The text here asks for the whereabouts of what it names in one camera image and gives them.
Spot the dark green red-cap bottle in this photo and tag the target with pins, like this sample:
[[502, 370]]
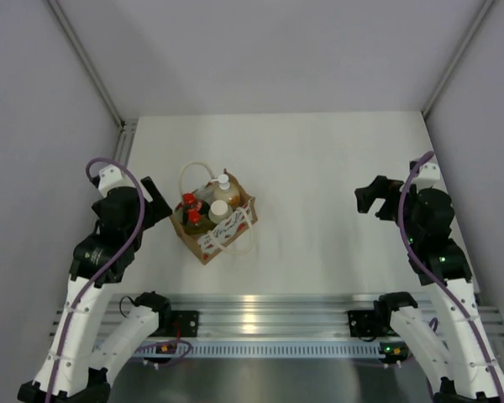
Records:
[[192, 203]]

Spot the left aluminium frame post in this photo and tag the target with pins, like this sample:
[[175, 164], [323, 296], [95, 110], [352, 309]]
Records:
[[126, 128]]

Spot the yellow-green red-cap bottle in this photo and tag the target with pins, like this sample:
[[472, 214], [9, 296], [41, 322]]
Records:
[[196, 224]]

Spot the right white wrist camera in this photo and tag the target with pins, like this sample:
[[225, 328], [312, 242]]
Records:
[[427, 176]]

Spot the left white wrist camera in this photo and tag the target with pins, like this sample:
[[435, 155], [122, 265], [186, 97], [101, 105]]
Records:
[[110, 177]]

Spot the black mount plate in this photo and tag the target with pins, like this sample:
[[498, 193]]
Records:
[[363, 324], [184, 324]]

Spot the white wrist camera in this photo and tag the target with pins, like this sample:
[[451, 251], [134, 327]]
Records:
[[427, 176], [110, 177]]

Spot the left black mount plate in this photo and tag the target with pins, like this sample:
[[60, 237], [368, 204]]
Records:
[[184, 324]]

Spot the right black mount plate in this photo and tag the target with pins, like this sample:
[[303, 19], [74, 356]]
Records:
[[363, 324]]

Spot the right aluminium frame post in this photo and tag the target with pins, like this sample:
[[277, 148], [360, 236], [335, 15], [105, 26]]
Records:
[[461, 47]]

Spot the white-lid frosted jar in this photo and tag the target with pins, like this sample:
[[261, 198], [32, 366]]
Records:
[[219, 211]]

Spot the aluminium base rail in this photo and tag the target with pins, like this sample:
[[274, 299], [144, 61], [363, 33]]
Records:
[[273, 317]]

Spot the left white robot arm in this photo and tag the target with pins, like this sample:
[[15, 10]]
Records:
[[76, 369]]

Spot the jute watermelon canvas bag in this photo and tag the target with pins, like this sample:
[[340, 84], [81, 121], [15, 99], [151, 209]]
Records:
[[233, 236]]

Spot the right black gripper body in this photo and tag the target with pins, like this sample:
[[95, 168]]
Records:
[[409, 197]]

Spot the slotted cable duct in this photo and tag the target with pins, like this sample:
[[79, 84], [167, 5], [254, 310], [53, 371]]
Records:
[[294, 350]]

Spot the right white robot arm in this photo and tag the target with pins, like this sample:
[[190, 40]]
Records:
[[452, 350]]

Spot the pump soap bottle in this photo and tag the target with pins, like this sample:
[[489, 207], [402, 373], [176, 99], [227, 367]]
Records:
[[225, 190]]

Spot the aluminium frame post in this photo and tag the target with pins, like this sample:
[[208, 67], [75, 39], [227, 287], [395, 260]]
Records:
[[461, 47], [126, 128]]

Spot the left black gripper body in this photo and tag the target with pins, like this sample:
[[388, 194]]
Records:
[[149, 220]]

